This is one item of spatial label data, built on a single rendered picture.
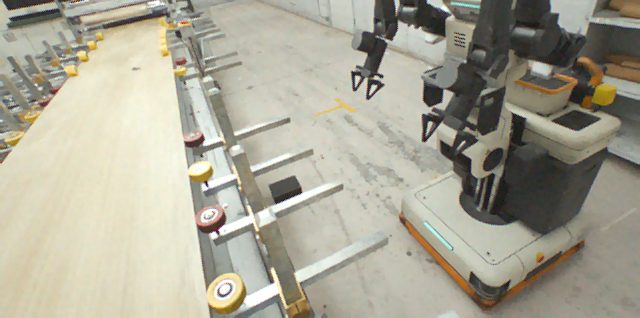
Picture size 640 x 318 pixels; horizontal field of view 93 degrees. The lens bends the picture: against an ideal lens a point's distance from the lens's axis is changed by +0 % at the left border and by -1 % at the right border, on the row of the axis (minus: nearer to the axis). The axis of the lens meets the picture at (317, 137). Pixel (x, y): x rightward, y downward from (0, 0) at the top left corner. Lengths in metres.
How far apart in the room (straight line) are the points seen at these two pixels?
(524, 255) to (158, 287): 1.38
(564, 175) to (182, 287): 1.32
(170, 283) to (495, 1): 0.94
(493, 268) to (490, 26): 1.04
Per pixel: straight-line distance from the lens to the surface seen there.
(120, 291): 0.91
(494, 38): 0.80
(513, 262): 1.59
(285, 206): 0.98
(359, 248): 0.85
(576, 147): 1.40
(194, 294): 0.80
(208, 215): 0.93
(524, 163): 1.32
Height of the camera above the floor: 1.51
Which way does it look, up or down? 33 degrees down
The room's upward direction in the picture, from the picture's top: 10 degrees counter-clockwise
